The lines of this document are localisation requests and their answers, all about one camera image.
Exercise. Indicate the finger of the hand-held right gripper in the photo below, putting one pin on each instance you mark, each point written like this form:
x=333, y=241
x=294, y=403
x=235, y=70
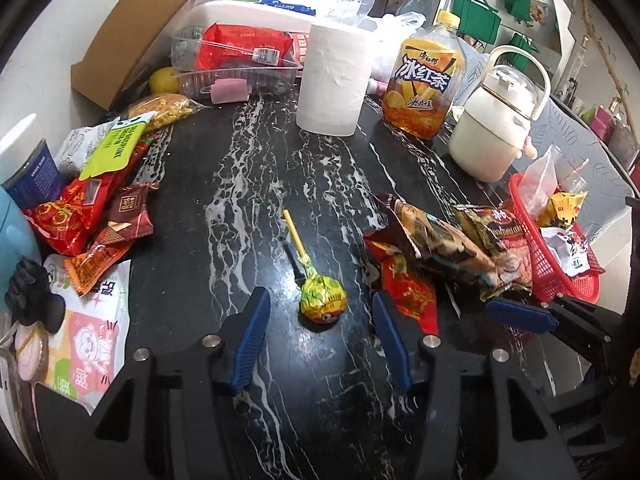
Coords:
x=520, y=315

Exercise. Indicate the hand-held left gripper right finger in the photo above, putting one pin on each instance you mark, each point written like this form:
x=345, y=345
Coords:
x=392, y=347

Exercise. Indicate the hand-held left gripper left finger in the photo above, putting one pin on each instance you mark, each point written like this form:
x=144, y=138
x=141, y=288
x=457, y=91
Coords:
x=250, y=345

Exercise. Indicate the red plastic basket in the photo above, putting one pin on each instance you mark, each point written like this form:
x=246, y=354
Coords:
x=545, y=265

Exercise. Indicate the red gold snack packet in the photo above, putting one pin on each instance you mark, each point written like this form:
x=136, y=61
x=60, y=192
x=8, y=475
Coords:
x=410, y=292

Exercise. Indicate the white red snack packet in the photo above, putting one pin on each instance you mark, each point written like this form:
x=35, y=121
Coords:
x=570, y=255

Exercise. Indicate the yellow lollipop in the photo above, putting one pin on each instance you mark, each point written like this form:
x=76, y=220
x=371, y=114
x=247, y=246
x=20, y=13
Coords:
x=322, y=302

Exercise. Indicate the brown snack packet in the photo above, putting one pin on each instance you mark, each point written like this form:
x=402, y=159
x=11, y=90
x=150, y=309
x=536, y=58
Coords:
x=440, y=242

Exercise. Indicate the yellow snack packet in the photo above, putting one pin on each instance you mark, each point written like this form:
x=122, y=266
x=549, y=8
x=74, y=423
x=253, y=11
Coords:
x=567, y=205

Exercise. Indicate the clear zip bag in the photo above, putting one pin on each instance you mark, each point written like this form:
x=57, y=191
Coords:
x=540, y=180

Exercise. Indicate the white pink cartoon packet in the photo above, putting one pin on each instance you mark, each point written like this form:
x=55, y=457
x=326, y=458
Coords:
x=90, y=340

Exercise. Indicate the orange snack packet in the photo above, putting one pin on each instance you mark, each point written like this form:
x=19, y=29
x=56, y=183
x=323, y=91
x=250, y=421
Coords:
x=95, y=262

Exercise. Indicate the cream kettle bottle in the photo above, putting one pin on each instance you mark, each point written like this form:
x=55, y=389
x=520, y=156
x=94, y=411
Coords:
x=485, y=140

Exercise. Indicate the brown chocolate packet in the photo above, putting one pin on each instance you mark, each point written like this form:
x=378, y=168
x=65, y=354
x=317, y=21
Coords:
x=131, y=210

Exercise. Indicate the grey leaf pattern chair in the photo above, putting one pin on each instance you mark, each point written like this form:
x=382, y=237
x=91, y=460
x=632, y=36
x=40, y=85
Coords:
x=575, y=130

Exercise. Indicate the grey box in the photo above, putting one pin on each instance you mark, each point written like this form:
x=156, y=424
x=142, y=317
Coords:
x=622, y=137

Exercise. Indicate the pink box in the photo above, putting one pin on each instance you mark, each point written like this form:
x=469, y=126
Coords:
x=600, y=121

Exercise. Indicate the red strip packet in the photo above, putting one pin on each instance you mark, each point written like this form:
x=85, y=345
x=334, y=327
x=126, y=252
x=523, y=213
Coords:
x=147, y=152

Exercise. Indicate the pink round container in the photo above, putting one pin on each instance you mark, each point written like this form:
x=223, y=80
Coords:
x=31, y=357

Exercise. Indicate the black figurine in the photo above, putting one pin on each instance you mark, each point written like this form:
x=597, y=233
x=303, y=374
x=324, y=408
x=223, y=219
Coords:
x=35, y=295

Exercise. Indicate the red packet with gold rings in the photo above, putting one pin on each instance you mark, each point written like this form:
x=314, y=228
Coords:
x=65, y=220

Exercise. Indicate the orange iced tea bottle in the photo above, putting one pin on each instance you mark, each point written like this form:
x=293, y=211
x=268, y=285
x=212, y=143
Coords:
x=425, y=100

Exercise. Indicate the green label packet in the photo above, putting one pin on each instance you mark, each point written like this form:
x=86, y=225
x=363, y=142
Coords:
x=117, y=145

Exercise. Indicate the light blue appliance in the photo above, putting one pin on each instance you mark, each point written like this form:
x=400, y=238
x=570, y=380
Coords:
x=15, y=250

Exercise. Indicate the yellow crumb snack bag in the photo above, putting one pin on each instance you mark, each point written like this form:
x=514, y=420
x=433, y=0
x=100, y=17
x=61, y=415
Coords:
x=160, y=107

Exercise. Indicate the white grey packet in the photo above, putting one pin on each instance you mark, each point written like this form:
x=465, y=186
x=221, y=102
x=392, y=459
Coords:
x=75, y=147

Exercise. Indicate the white toilet paper roll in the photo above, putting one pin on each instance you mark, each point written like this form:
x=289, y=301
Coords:
x=332, y=85

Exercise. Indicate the clear plastic container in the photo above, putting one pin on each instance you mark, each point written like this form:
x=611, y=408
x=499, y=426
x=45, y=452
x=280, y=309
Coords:
x=200, y=80

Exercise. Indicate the dark blue can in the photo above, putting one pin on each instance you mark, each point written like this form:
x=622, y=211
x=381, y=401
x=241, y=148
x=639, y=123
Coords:
x=35, y=175

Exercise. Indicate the bamboo stalk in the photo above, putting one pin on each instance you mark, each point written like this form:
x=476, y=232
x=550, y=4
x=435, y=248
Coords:
x=607, y=52

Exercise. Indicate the yellow lemon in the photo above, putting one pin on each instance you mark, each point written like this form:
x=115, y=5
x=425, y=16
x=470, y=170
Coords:
x=162, y=80

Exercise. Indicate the large green tote bag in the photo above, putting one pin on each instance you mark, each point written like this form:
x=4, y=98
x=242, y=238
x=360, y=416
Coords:
x=475, y=22

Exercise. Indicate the pink printed packet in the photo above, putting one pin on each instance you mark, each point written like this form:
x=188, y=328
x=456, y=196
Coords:
x=301, y=52

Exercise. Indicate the large red packet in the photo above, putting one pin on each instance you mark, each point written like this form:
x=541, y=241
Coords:
x=235, y=45

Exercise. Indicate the white plastic bag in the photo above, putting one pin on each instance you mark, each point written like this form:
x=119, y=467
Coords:
x=400, y=27

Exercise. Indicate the white plastic tray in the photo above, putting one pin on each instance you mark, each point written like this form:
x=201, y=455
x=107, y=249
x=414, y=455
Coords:
x=260, y=12

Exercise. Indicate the brown cardboard box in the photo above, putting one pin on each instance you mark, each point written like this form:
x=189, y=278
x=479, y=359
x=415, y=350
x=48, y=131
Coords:
x=130, y=25

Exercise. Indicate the blue tissue pack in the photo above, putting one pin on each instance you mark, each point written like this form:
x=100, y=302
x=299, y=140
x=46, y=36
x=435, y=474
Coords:
x=285, y=4

